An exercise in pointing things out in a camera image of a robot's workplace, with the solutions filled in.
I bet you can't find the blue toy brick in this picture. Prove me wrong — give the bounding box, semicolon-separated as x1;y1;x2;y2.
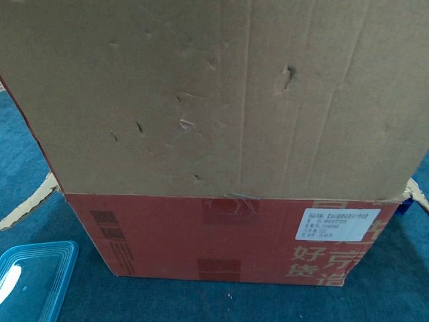
397;197;413;215

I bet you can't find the clear blue plastic lid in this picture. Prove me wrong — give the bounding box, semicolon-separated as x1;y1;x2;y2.
0;239;80;322

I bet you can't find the blue table cloth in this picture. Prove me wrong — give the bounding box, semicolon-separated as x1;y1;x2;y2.
0;89;429;322

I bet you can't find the red brown cardboard box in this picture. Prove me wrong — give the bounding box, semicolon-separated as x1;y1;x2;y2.
0;0;429;289

